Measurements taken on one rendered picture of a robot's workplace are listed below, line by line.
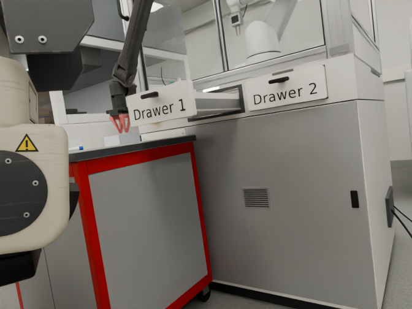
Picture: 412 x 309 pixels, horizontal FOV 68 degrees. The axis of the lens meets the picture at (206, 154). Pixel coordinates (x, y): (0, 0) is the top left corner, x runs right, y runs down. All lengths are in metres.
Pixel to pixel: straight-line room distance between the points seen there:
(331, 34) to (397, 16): 3.26
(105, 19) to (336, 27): 1.40
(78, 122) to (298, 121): 1.17
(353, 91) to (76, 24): 0.87
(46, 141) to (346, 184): 0.94
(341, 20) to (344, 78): 0.18
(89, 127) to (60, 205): 1.40
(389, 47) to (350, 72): 3.23
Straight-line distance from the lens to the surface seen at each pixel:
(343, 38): 1.13
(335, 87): 1.11
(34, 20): 0.45
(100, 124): 1.87
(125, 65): 1.26
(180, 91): 0.97
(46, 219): 0.44
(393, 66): 4.30
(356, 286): 1.26
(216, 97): 1.09
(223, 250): 1.43
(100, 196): 1.00
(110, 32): 2.09
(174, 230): 1.24
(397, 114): 4.28
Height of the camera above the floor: 0.76
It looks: 4 degrees down
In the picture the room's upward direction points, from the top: 8 degrees counter-clockwise
